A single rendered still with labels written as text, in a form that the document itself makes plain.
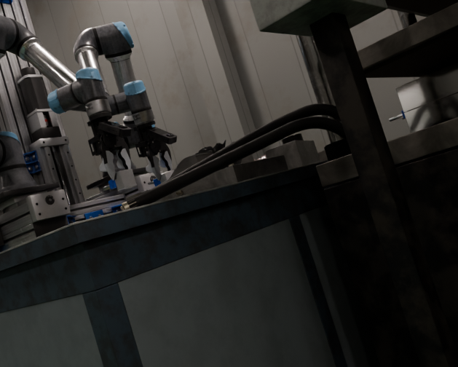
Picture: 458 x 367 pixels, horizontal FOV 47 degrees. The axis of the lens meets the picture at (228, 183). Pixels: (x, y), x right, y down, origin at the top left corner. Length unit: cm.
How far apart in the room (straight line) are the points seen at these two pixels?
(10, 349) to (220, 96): 347
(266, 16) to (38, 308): 77
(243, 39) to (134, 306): 376
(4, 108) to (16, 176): 40
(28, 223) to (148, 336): 99
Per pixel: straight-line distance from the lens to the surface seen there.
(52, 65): 200
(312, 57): 148
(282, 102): 440
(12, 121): 238
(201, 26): 470
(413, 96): 181
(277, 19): 112
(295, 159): 190
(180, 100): 511
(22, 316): 128
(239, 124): 444
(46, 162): 230
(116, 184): 169
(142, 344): 107
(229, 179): 152
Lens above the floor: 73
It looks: 3 degrees up
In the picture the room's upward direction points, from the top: 17 degrees counter-clockwise
